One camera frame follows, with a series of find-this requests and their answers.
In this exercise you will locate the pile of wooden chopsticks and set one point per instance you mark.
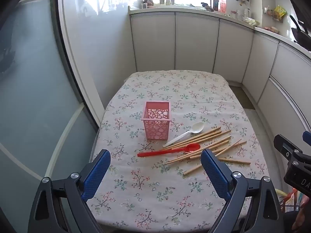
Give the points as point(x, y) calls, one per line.
point(220, 141)

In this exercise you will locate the white plastic spoon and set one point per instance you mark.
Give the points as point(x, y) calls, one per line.
point(198, 127)

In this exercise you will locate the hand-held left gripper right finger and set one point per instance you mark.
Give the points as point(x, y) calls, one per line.
point(213, 172)

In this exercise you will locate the red plastic spoon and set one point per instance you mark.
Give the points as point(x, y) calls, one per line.
point(192, 147)

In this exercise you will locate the pink perforated plastic basket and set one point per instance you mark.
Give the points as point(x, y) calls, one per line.
point(155, 131)

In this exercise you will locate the floral tablecloth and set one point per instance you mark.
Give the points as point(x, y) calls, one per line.
point(155, 187)

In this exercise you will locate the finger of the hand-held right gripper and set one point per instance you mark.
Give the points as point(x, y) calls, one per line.
point(307, 136)
point(283, 143)

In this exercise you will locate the white kitchen cabinets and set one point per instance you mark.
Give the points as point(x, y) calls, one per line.
point(194, 43)

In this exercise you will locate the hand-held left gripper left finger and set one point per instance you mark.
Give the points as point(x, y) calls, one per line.
point(96, 172)

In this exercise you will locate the black frying pan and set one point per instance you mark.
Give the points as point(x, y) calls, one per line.
point(300, 32)

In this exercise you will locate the white jug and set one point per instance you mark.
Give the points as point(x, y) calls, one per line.
point(247, 14)

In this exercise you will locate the frosted glass sliding door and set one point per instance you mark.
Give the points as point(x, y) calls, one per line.
point(29, 77)

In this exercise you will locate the yellow snack bag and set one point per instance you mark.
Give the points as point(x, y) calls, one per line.
point(280, 12)

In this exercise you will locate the red bottle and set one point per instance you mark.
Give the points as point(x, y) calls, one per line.
point(223, 6)

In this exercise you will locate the colourful packet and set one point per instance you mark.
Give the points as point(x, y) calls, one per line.
point(291, 200)

